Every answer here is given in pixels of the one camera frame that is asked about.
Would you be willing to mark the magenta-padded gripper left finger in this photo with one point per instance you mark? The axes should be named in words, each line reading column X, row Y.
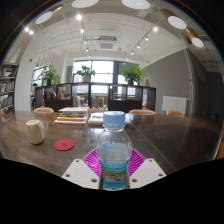
column 80, row 173

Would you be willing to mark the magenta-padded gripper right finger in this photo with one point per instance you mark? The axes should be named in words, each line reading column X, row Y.
column 148, row 171

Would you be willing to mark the clear water bottle blue cap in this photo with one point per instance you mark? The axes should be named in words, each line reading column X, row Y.
column 114, row 156

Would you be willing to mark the flat round red coaster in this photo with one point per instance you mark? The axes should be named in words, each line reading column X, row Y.
column 64, row 145

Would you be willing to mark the stack of books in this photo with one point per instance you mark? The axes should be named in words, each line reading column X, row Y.
column 71, row 115

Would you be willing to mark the cream cup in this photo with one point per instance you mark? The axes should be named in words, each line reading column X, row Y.
column 34, row 131

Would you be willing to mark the low dark shelf unit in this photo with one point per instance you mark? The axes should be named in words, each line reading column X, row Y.
column 63, row 104

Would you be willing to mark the group of orange chairs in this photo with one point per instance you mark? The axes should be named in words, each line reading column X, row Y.
column 43, row 110

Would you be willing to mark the large green potted plant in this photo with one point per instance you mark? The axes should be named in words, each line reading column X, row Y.
column 132, row 74

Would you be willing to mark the bushy green potted plant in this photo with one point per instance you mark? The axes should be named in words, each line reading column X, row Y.
column 50, row 76

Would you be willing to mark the small green potted plant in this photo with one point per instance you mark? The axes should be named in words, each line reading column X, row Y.
column 86, row 71

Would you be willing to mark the tall bookshelf with books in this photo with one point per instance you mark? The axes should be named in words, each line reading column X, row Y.
column 6, row 90

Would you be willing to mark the ceiling air conditioner unit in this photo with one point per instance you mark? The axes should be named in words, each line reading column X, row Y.
column 106, row 45

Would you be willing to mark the group of ceiling lights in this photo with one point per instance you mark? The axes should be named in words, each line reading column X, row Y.
column 136, row 3

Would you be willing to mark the white wall panel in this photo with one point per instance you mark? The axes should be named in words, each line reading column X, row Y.
column 174, row 104

